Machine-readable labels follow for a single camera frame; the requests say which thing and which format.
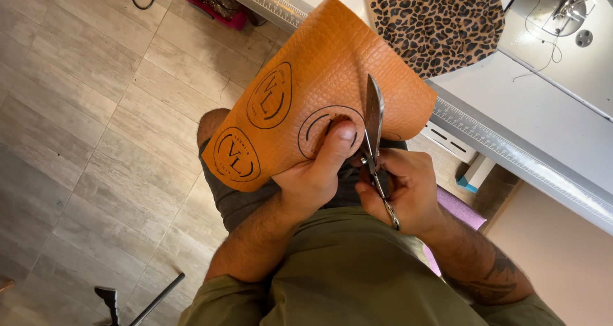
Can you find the person's knee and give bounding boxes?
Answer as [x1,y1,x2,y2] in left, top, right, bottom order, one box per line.
[196,108,231,149]

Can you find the leopard print fabric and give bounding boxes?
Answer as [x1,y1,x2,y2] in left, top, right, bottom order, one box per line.
[363,0,506,80]

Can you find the olive green shirt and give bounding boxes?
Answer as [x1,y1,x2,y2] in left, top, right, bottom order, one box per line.
[177,206,568,326]

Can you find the black metal chair leg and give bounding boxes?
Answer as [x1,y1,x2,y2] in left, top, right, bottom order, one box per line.
[94,272,186,326]

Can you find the person's left hand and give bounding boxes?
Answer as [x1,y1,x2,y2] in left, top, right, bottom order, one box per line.
[271,120,358,220]

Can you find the person's right hand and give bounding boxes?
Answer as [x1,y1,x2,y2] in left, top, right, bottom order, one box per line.
[352,147,443,239]

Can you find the white box with blue corner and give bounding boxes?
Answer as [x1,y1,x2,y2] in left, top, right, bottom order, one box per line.
[456,154,498,194]

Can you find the pink plastic bin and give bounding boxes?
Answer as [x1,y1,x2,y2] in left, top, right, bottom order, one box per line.
[172,0,249,31]

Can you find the metal scissors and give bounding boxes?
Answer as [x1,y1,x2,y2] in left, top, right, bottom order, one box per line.
[360,73,401,231]

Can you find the white sewing machine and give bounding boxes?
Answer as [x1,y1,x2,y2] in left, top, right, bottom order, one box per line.
[498,0,613,123]

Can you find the dark grey shorts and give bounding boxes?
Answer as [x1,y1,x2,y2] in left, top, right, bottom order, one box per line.
[198,137,409,233]

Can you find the orange embossed leather sheet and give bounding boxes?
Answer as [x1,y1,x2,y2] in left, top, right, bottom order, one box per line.
[201,0,438,193]

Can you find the white slotted drawer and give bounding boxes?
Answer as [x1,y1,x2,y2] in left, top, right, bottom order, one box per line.
[420,120,480,165]

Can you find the purple seat cushion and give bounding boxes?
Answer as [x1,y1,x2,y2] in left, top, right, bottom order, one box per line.
[422,185,488,278]

